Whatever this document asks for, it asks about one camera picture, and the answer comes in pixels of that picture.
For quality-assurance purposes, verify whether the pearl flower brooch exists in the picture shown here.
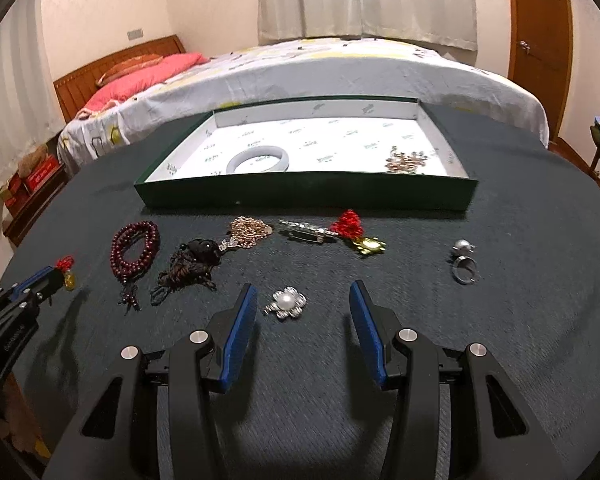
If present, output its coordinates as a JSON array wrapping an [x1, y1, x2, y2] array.
[[264, 286, 308, 321]]

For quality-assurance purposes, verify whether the white jade bangle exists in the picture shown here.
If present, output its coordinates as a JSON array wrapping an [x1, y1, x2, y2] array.
[[227, 145, 290, 175]]

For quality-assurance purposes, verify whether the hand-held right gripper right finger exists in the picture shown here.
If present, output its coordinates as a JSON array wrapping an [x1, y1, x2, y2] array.
[[349, 280, 566, 480]]

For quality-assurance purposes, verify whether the wooden door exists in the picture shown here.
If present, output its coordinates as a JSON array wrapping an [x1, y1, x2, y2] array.
[[505, 0, 574, 136]]

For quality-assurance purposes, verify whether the bed with patterned sheet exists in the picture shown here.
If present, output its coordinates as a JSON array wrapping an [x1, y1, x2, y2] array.
[[57, 37, 551, 176]]

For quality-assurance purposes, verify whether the pink quilt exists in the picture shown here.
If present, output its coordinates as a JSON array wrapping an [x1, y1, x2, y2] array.
[[77, 52, 211, 116]]

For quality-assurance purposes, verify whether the sparkly rhinestone brooch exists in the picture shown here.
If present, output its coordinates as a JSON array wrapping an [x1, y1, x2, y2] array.
[[385, 146, 429, 176]]

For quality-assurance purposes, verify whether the silver pearl ring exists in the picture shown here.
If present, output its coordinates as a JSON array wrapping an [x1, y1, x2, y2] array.
[[450, 239, 481, 285]]

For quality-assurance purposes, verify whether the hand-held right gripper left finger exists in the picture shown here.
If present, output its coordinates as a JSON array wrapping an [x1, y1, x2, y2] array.
[[42, 282, 259, 480]]

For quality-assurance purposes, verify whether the wooden headboard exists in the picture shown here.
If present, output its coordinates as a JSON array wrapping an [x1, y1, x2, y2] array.
[[54, 35, 188, 123]]

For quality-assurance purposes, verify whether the white shallow tray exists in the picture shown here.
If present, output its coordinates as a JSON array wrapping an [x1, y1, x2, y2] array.
[[134, 96, 480, 212]]

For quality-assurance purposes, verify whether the dark red bead bracelet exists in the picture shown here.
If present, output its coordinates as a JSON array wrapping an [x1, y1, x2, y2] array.
[[111, 220, 161, 312]]

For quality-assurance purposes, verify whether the white striped window curtain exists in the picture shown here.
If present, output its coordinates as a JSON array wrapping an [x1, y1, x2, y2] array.
[[257, 0, 479, 52]]

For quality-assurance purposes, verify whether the red knot gold pendant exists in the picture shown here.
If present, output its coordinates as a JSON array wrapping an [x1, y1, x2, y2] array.
[[330, 209, 387, 256]]

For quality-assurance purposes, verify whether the rose gold chain necklace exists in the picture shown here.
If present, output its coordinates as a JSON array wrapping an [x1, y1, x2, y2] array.
[[220, 216, 275, 252]]

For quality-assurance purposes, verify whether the orange pillow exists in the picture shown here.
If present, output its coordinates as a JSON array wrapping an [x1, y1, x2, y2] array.
[[96, 54, 163, 86]]

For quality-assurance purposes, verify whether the white side curtain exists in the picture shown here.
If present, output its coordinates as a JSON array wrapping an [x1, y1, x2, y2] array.
[[0, 10, 65, 211]]

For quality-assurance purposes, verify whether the red knot yellow pendant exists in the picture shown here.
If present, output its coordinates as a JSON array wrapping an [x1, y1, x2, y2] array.
[[55, 256, 79, 292]]

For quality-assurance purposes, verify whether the silver hair clip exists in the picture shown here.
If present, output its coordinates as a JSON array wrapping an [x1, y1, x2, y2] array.
[[279, 219, 339, 245]]

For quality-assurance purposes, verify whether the black tassel pendant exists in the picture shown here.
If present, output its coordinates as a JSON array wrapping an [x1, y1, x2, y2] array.
[[150, 237, 222, 307]]

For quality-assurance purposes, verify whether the red box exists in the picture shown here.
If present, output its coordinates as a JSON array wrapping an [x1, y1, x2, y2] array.
[[7, 152, 61, 202]]

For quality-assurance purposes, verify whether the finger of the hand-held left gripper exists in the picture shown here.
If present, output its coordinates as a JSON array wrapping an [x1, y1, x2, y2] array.
[[17, 280, 65, 307], [0, 267, 64, 299]]

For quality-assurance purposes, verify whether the wooden nightstand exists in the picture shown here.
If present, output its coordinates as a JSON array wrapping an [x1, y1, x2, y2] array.
[[2, 135, 72, 248]]

